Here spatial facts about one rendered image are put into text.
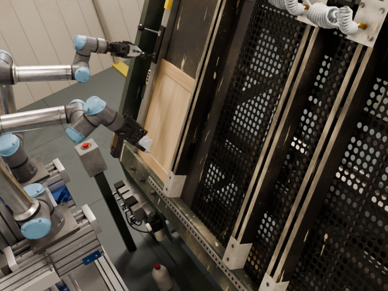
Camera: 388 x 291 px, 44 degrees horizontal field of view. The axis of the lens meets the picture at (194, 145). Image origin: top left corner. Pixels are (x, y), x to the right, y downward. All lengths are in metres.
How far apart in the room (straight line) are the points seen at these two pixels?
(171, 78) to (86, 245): 0.93
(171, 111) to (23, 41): 3.34
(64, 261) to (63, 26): 3.67
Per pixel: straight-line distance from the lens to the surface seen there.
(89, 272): 3.23
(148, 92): 2.68
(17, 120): 1.99
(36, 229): 2.09
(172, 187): 2.37
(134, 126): 1.94
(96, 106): 1.82
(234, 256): 1.98
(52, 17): 5.62
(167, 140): 2.51
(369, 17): 1.53
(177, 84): 2.47
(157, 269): 3.09
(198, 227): 2.23
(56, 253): 2.37
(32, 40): 5.62
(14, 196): 2.01
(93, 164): 2.95
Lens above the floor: 2.50
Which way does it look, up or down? 36 degrees down
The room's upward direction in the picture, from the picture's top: 16 degrees counter-clockwise
